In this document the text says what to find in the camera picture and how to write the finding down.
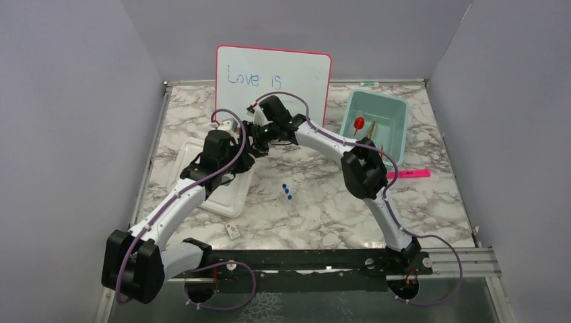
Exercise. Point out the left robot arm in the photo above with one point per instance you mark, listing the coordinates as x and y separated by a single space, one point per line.
136 264

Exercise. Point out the small white label card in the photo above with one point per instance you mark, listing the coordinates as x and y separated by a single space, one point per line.
232 231

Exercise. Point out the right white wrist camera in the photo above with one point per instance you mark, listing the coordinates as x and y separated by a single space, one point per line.
257 114

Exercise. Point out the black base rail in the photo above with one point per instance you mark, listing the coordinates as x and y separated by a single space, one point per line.
303 271

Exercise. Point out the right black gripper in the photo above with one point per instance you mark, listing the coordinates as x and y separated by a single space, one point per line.
250 129

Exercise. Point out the red capped squeeze bottle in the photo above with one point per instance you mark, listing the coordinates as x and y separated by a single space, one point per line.
359 123

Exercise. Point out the teal plastic bin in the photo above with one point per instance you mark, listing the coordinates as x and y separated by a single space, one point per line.
391 115

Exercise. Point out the white plastic container lid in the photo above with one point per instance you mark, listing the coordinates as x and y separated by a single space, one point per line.
227 200

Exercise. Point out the clear plastic test tube rack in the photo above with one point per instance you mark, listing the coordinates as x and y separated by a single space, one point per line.
293 206

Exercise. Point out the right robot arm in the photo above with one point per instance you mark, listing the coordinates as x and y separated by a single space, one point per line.
361 163

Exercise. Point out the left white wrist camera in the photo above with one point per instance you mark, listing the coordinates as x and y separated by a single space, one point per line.
230 126

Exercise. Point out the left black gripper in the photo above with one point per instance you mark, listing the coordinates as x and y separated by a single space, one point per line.
246 162

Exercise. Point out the pink highlighter marker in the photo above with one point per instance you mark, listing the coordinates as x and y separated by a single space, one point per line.
423 173

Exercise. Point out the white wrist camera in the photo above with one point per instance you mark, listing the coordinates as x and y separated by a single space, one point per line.
230 126
257 114

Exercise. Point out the pink framed whiteboard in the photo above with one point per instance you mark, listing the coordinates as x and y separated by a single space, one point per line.
244 73

